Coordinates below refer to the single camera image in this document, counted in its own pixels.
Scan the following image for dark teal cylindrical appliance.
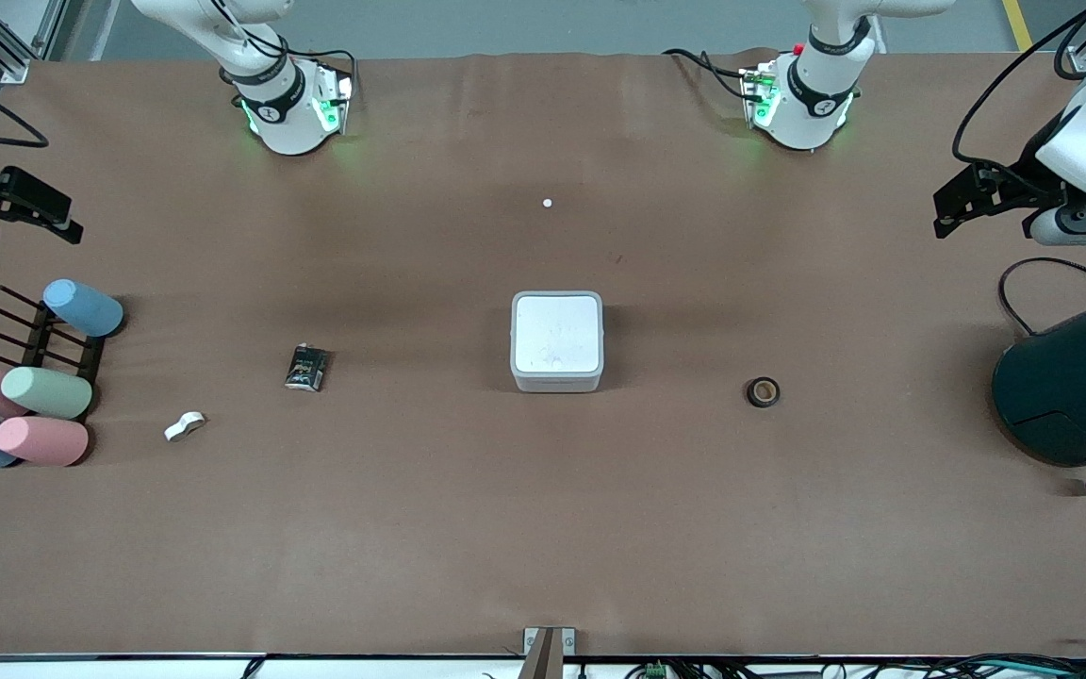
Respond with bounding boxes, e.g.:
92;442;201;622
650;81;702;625
991;288;1086;494

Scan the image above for green plastic cup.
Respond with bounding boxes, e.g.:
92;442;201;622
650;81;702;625
0;366;94;421

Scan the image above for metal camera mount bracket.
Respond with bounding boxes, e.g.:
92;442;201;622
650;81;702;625
522;626;576;679

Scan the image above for white square lidded bin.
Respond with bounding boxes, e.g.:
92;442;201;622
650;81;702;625
509;290;605;394

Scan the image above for black peg cup rack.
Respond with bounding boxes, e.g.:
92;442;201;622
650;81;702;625
0;285;107;408

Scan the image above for green-lit arm base box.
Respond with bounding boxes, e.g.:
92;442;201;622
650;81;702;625
313;60;356;135
739;60;782;129

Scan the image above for thin black appliance cable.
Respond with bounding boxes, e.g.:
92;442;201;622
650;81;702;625
997;257;1086;337

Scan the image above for crumpled black wrapper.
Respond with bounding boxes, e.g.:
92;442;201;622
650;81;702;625
284;344;331;392

